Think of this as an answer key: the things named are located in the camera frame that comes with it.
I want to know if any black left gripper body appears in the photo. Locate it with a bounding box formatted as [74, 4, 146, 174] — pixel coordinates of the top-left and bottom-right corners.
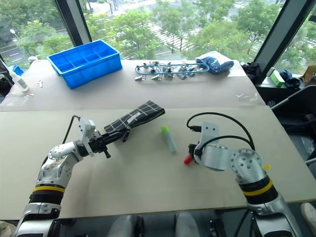
[88, 131, 112, 159]

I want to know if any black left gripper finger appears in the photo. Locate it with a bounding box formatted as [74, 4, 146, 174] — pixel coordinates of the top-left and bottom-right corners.
[102, 136, 128, 145]
[101, 131, 124, 139]

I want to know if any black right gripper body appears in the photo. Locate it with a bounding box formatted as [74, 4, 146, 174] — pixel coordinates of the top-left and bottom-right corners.
[188, 143, 199, 157]

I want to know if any black grid pouch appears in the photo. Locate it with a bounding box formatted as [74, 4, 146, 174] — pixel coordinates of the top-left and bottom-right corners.
[103, 99, 166, 143]

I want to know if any green highlighter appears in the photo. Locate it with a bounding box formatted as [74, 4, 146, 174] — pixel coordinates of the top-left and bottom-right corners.
[160, 125, 178, 155]

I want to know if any clear plastic wrapper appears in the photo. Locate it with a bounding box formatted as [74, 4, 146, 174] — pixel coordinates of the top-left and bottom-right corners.
[235, 92, 259, 102]

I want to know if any blue compartment bin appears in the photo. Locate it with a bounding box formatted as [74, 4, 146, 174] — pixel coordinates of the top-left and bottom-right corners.
[46, 39, 123, 89]

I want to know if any blue plastic bag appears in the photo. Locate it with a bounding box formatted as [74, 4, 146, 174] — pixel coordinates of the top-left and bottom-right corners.
[195, 51, 235, 75]

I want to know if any black bag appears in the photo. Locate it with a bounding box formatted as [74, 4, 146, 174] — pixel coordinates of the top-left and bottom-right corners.
[241, 62, 262, 82]

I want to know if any white plastic bottle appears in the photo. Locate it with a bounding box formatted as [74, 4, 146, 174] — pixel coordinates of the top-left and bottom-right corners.
[8, 66, 31, 93]

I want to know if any small blue container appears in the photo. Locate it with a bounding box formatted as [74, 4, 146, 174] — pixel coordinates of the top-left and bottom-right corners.
[12, 65, 25, 77]

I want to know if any green box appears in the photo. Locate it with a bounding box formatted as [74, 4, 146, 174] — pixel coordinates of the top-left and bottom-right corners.
[269, 71, 285, 88]

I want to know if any dark window pillar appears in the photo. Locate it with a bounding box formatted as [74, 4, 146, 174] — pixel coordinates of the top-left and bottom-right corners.
[252, 0, 316, 71]
[52, 0, 92, 47]

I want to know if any dark blue cloth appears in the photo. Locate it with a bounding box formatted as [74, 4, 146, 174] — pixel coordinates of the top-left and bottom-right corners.
[279, 69, 301, 88]

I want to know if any white shoe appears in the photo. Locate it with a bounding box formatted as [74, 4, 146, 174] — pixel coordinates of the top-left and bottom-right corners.
[300, 202, 316, 230]

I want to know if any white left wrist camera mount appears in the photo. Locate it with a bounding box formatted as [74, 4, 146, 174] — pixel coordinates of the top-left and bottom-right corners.
[78, 118, 97, 158]

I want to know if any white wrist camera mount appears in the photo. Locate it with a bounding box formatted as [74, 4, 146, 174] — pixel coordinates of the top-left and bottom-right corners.
[78, 118, 97, 158]
[198, 121, 221, 150]

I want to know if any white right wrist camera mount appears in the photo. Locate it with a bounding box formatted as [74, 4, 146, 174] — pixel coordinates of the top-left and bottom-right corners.
[198, 121, 221, 150]

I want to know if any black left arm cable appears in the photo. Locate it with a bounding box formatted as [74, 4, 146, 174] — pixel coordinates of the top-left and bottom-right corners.
[62, 115, 81, 144]

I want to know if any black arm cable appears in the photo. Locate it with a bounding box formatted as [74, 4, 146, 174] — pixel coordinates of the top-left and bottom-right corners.
[186, 112, 256, 157]
[62, 115, 81, 144]

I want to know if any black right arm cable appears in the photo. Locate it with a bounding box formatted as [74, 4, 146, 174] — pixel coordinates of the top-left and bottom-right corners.
[186, 112, 256, 157]

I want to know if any blue rope with metal clips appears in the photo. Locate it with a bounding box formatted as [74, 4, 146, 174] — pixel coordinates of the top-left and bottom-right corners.
[134, 60, 211, 82]

